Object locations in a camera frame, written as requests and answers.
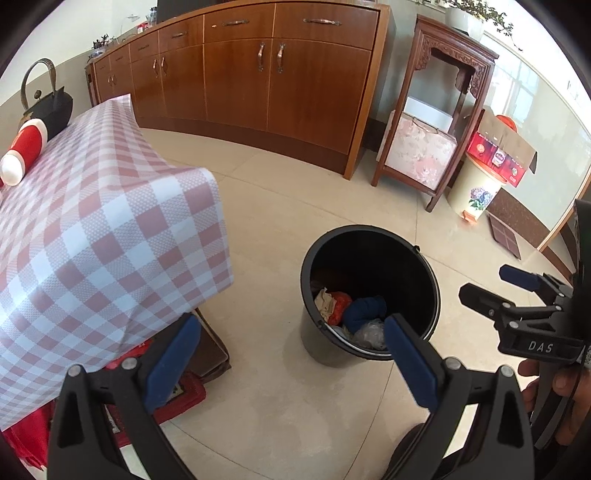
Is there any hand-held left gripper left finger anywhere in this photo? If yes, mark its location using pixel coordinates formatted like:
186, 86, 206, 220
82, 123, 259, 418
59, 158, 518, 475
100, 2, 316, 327
46, 314, 202, 480

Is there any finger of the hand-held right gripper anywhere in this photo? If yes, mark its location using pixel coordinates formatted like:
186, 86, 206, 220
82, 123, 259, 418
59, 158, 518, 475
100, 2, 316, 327
500, 264, 573, 303
458, 284, 559, 330

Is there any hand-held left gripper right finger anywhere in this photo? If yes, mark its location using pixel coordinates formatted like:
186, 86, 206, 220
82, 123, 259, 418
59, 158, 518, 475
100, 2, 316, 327
384, 314, 536, 480

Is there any clear plastic bag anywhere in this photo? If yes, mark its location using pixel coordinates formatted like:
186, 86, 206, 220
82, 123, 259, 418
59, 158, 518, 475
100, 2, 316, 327
353, 318, 389, 352

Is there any blue towel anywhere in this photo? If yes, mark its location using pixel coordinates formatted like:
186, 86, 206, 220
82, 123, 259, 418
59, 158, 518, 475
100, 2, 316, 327
344, 296, 387, 334

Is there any orange plastic bag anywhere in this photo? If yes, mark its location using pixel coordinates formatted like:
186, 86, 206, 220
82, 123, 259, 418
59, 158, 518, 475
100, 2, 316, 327
330, 291, 354, 326

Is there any brown paper bag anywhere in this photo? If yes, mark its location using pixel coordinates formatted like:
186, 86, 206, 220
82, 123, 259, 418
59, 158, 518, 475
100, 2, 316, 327
314, 287, 340, 324

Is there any black plastic bucket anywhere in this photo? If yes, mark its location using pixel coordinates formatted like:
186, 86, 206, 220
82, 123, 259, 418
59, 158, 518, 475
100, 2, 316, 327
299, 224, 441, 367

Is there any red paper cup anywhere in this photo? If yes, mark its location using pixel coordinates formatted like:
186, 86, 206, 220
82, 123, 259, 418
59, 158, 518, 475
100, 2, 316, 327
8, 117, 49, 174

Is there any person's right hand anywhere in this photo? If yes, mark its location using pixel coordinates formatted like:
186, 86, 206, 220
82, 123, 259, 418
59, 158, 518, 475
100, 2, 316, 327
519, 360, 591, 446

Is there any brown floor mat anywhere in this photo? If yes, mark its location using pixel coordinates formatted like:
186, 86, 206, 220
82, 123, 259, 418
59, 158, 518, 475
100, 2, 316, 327
488, 215, 522, 260

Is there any dark wooden table base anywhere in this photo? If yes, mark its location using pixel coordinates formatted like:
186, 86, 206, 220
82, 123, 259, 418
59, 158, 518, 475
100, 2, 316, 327
185, 309, 232, 384

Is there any cream floral pedal bin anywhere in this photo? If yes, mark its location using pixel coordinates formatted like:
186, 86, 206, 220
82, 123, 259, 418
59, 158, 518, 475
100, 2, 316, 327
445, 154, 509, 224

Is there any cardboard box with red print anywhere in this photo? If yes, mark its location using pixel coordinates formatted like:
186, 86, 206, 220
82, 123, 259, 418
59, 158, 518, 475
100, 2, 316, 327
466, 105, 539, 188

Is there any pink checkered tablecloth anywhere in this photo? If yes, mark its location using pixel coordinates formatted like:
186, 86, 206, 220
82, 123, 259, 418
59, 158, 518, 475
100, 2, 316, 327
0, 93, 236, 432

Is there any pink floral bag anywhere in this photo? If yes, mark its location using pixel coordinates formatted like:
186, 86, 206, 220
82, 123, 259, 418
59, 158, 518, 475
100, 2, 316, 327
385, 113, 458, 190

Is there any red bag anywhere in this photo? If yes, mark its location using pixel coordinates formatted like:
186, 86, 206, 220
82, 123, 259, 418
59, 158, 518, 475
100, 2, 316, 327
0, 406, 52, 480

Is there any white box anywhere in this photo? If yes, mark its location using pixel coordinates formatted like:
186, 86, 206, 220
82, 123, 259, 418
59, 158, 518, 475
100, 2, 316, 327
403, 97, 455, 134

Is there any carved wooden stand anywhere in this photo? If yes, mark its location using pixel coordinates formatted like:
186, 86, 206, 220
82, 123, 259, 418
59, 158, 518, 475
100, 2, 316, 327
370, 14, 500, 213

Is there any trailing green plant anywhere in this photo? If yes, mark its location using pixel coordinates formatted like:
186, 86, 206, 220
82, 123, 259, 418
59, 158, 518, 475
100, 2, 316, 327
443, 0, 525, 51

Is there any white plant pot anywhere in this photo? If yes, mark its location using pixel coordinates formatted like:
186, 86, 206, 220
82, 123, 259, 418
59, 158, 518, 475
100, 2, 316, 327
445, 7, 485, 38

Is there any black iron teapot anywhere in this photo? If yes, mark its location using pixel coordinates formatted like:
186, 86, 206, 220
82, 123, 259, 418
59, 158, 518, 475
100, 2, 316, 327
21, 58, 75, 130

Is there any brown wooden sideboard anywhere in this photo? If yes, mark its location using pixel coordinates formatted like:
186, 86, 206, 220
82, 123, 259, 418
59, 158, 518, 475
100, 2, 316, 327
84, 0, 397, 180

